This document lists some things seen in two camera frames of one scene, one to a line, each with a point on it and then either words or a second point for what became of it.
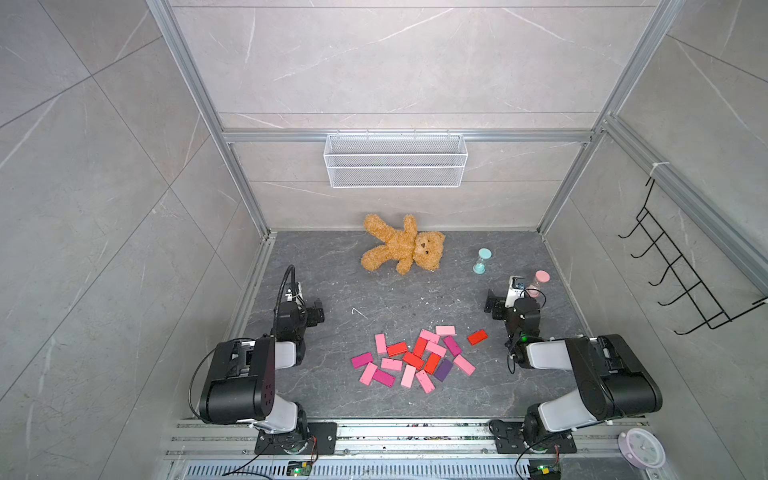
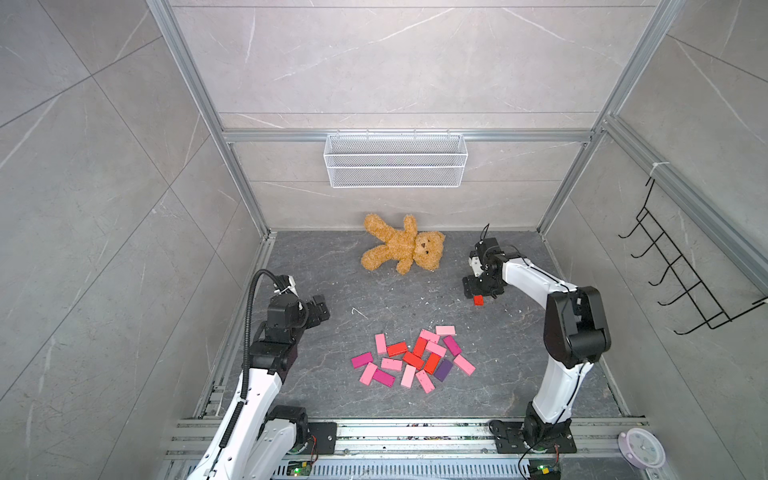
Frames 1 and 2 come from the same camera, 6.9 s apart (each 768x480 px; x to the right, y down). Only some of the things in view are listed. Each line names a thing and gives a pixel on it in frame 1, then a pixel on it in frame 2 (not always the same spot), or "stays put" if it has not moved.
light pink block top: x=445 y=330 stays put
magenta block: x=452 y=345 stays put
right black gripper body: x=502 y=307 to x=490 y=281
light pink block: x=467 y=367 stays put
